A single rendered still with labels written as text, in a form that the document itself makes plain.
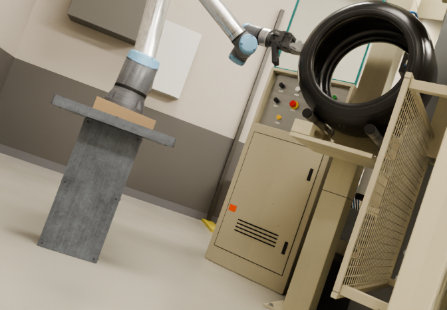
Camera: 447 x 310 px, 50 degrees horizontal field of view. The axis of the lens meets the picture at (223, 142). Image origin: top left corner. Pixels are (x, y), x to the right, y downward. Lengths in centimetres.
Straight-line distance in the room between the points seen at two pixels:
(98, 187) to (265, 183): 118
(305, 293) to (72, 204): 115
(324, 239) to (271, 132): 86
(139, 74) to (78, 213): 64
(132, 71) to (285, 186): 120
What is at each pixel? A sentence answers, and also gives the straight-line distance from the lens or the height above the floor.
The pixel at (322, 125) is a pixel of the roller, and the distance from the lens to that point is 227.
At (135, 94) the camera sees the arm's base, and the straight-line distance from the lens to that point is 213.
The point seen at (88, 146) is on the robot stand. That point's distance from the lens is 207.
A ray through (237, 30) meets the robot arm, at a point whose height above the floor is 118.
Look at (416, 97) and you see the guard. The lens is 171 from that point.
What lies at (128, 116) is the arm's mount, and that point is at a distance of 205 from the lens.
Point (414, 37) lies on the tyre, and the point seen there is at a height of 131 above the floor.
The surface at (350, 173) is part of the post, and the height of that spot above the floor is 73.
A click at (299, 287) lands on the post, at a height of 14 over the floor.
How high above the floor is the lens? 53
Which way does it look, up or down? 3 degrees up
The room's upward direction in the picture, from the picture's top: 20 degrees clockwise
